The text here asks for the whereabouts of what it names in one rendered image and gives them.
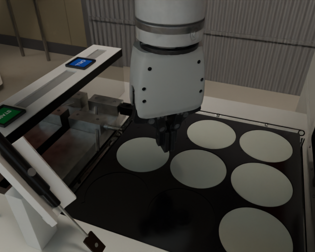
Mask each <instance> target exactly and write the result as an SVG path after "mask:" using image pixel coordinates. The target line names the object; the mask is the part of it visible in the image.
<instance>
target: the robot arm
mask: <svg viewBox="0 0 315 252"><path fill-rule="evenodd" d="M206 3H207V0H134V6H135V34H136V38H137V39H138V40H139V41H136V42H134V43H133V47H132V53H131V60H130V75H129V99H130V103H131V105H132V106H133V110H132V114H131V118H132V120H133V122H134V123H135V124H149V125H151V126H152V127H154V128H155V140H156V143H157V145H158V146H161V148H162V150H163V151H164V153H167V152H168V151H174V150H175V143H176V142H177V131H178V129H180V127H181V124H182V122H183V121H184V120H185V119H186V118H187V117H188V116H189V115H192V114H194V113H196V112H199V111H200V110H201V105H202V103H203V99H204V92H205V57H204V49H203V43H202V42H201V40H202V39H203V34H204V24H205V14H206ZM165 116H167V120H165Z"/></svg>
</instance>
